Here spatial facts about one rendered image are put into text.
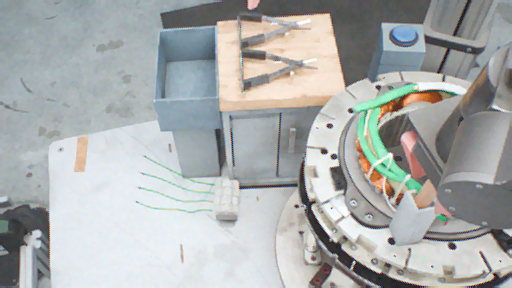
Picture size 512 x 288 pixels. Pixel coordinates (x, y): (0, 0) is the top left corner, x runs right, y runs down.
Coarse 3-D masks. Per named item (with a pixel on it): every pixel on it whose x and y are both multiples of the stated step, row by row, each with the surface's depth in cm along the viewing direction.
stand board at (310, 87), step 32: (224, 32) 89; (256, 32) 88; (288, 32) 87; (320, 32) 86; (224, 64) 84; (256, 64) 84; (320, 64) 82; (224, 96) 80; (256, 96) 80; (288, 96) 79; (320, 96) 79
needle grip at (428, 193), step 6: (426, 180) 51; (426, 186) 51; (432, 186) 50; (420, 192) 53; (426, 192) 51; (432, 192) 51; (414, 198) 55; (420, 198) 53; (426, 198) 52; (432, 198) 52; (420, 204) 54; (426, 204) 53
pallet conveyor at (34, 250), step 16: (0, 208) 107; (0, 224) 106; (16, 224) 108; (0, 240) 107; (16, 240) 108; (32, 240) 113; (32, 256) 109; (48, 256) 117; (32, 272) 106; (48, 272) 123
